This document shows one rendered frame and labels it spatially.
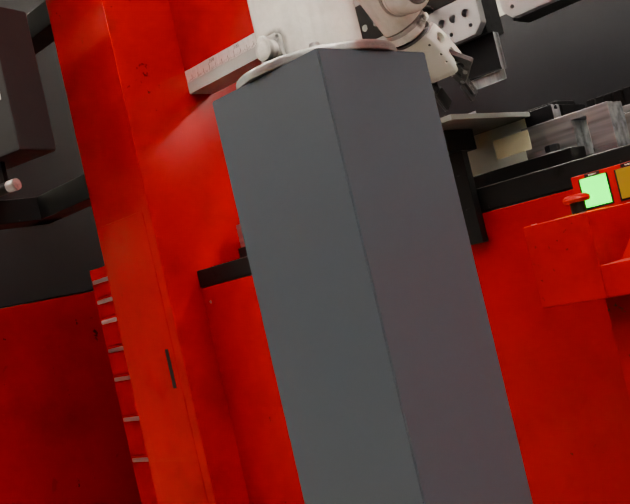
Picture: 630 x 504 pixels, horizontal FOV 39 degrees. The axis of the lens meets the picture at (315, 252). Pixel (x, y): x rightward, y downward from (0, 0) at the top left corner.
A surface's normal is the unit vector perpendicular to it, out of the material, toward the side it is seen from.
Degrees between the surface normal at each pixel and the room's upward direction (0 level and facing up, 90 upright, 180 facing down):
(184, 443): 90
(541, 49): 90
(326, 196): 90
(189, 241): 90
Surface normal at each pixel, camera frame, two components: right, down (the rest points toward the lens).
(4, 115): -0.50, 0.08
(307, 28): -0.06, -0.03
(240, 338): -0.69, 0.13
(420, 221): 0.68, -0.19
